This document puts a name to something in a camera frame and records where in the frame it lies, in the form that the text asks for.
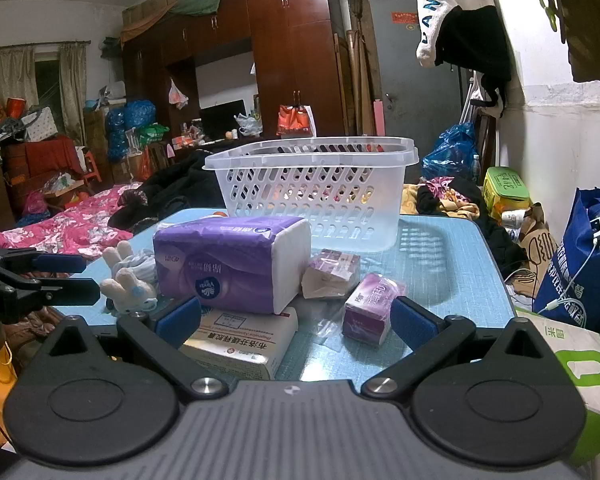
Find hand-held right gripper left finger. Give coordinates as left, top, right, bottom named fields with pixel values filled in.
left=30, top=296, right=231, bottom=406

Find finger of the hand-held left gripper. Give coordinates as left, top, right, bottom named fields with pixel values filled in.
left=17, top=278, right=101, bottom=306
left=0, top=248, right=87, bottom=274

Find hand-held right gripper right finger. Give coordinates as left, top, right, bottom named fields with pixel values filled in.
left=361, top=296, right=566, bottom=404

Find small pink purple tissue packet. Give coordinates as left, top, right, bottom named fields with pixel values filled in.
left=343, top=272, right=407, bottom=347

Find white plush rabbit toy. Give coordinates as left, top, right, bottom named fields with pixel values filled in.
left=100, top=240, right=161, bottom=317

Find white medicine box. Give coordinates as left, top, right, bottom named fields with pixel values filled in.
left=179, top=306, right=300, bottom=380

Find purple tissue pack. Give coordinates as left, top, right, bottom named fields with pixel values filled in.
left=152, top=216, right=312, bottom=315

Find clear plastic basket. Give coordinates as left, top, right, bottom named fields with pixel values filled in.
left=204, top=136, right=420, bottom=253

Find brown cloth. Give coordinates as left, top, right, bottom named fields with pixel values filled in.
left=0, top=305, right=68, bottom=346

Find pink floral blanket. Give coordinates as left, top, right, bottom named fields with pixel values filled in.
left=0, top=182, right=151, bottom=261

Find clear plastic wrapper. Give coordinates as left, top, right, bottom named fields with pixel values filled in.
left=312, top=305, right=351, bottom=352

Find red plastic stool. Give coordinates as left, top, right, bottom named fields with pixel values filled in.
left=77, top=147, right=103, bottom=186

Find red cloth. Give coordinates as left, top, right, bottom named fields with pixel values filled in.
left=2, top=137, right=86, bottom=181

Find black clothes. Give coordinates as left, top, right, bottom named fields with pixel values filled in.
left=415, top=177, right=528, bottom=281

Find yellow floral quilt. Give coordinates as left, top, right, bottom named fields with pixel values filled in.
left=400, top=182, right=486, bottom=218

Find black clothing heap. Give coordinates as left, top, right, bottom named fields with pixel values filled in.
left=107, top=150, right=231, bottom=233

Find brown paper bag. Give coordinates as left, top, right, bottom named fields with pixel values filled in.
left=510, top=202, right=556, bottom=281

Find pile of blue bags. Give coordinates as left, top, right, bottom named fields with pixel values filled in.
left=105, top=100, right=158, bottom=163

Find green lidded box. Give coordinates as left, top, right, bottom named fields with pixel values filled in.
left=481, top=166, right=533, bottom=221

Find blue tote bag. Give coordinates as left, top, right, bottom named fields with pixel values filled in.
left=532, top=187, right=600, bottom=333

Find white green carton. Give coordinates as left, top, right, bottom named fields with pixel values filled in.
left=515, top=307, right=600, bottom=466

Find beige curtain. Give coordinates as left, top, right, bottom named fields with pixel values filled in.
left=58, top=42, right=88, bottom=138
left=0, top=46, right=36, bottom=111

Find blue plastic bag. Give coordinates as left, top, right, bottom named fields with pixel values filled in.
left=421, top=122, right=481, bottom=181

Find small white hanging bag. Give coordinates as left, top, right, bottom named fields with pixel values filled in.
left=168, top=77, right=189, bottom=110

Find black television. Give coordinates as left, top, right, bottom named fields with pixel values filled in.
left=199, top=100, right=248, bottom=141

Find orange white plastic bag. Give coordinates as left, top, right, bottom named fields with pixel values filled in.
left=276, top=104, right=316, bottom=138

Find white folding rack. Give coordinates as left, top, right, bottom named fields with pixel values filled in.
left=460, top=67, right=486, bottom=126

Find grey door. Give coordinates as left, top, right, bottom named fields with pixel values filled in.
left=367, top=0, right=473, bottom=138

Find wooden planks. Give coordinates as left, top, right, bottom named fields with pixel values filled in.
left=346, top=0, right=376, bottom=136

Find black hanging garment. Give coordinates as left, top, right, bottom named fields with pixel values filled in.
left=434, top=6, right=513, bottom=117

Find dark wooden wardrobe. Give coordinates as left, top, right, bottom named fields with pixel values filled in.
left=120, top=0, right=353, bottom=161

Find white hooded sweatshirt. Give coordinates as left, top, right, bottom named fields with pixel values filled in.
left=416, top=0, right=498, bottom=68

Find white cable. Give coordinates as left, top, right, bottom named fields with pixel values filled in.
left=502, top=225, right=600, bottom=313

